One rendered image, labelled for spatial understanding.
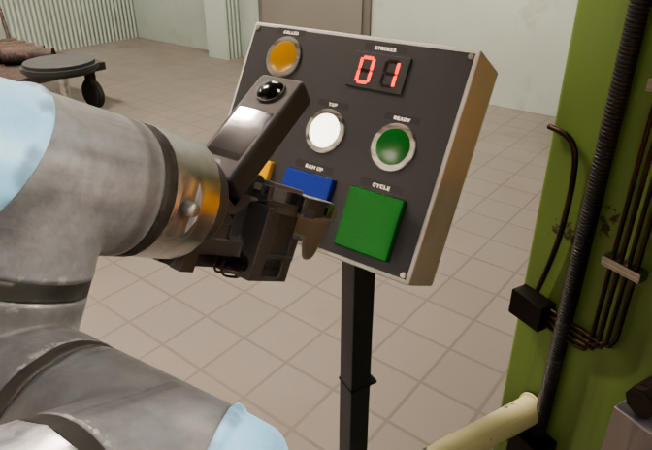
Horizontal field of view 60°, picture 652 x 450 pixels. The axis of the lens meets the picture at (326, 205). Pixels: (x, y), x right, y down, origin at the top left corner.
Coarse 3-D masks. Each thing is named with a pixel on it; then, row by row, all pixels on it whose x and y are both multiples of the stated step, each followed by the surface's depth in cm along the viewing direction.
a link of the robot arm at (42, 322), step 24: (0, 288) 28; (24, 288) 28; (48, 288) 29; (72, 288) 30; (0, 312) 28; (24, 312) 29; (48, 312) 29; (72, 312) 31; (0, 336) 28; (24, 336) 28; (48, 336) 28; (72, 336) 29; (0, 360) 27; (24, 360) 26; (0, 384) 26
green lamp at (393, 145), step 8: (384, 136) 68; (392, 136) 67; (400, 136) 67; (376, 144) 68; (384, 144) 68; (392, 144) 67; (400, 144) 67; (408, 144) 66; (376, 152) 68; (384, 152) 68; (392, 152) 67; (400, 152) 67; (384, 160) 68; (392, 160) 67; (400, 160) 67
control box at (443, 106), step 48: (336, 48) 74; (384, 48) 70; (432, 48) 67; (240, 96) 81; (336, 96) 73; (384, 96) 69; (432, 96) 66; (480, 96) 67; (288, 144) 75; (336, 144) 71; (432, 144) 65; (336, 192) 71; (384, 192) 67; (432, 192) 64; (432, 240) 67
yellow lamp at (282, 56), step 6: (282, 42) 78; (288, 42) 77; (276, 48) 78; (282, 48) 78; (288, 48) 77; (294, 48) 77; (276, 54) 78; (282, 54) 77; (288, 54) 77; (294, 54) 76; (270, 60) 79; (276, 60) 78; (282, 60) 77; (288, 60) 77; (294, 60) 76; (276, 66) 78; (282, 66) 77; (288, 66) 77
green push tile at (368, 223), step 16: (352, 192) 69; (368, 192) 68; (352, 208) 68; (368, 208) 67; (384, 208) 66; (400, 208) 65; (352, 224) 68; (368, 224) 67; (384, 224) 66; (400, 224) 66; (336, 240) 69; (352, 240) 68; (368, 240) 67; (384, 240) 66; (384, 256) 66
